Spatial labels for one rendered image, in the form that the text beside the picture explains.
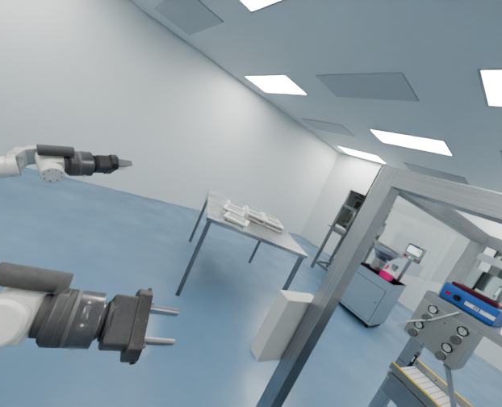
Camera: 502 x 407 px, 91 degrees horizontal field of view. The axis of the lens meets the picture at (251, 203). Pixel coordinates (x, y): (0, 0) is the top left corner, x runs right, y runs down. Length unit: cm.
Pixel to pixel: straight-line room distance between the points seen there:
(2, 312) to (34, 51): 458
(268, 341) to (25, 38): 471
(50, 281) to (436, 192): 88
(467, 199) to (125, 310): 80
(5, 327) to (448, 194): 92
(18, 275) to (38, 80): 449
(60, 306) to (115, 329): 9
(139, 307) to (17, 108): 459
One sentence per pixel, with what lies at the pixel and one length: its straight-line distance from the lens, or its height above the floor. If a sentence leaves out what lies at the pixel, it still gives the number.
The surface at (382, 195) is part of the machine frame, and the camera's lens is 90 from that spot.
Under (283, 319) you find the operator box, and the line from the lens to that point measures 96.
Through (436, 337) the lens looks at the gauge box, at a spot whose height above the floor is 111.
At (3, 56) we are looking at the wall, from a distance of 496.
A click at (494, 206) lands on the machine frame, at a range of 80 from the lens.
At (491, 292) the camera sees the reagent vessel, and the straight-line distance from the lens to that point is 152.
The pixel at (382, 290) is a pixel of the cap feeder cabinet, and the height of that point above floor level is 61.
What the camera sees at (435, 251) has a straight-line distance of 152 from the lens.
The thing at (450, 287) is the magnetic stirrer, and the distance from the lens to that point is 151.
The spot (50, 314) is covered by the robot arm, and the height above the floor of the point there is 114.
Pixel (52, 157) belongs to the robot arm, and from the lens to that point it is 105.
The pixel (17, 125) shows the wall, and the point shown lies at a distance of 501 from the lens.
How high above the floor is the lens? 147
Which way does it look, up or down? 8 degrees down
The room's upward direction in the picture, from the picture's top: 25 degrees clockwise
